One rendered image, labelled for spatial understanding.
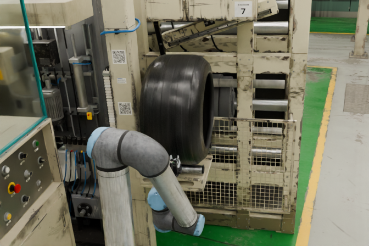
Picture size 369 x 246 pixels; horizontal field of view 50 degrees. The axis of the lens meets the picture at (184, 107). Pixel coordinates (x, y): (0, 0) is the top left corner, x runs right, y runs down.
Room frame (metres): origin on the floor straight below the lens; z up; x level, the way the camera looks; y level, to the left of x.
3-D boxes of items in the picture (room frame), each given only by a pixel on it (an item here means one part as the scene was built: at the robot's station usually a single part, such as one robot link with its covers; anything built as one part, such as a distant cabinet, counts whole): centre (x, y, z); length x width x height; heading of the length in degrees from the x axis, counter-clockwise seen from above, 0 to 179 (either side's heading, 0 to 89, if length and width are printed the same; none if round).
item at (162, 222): (1.44, 0.11, 0.93); 0.12 x 0.09 x 0.12; 64
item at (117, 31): (2.06, 0.31, 1.65); 0.19 x 0.19 x 0.06; 77
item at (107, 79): (2.05, 0.40, 1.19); 0.05 x 0.04 x 0.48; 167
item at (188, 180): (1.89, 0.09, 0.84); 0.36 x 0.09 x 0.06; 77
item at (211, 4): (2.28, -0.13, 1.71); 0.61 x 0.25 x 0.15; 77
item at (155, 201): (1.45, 0.12, 1.04); 0.12 x 0.09 x 0.10; 167
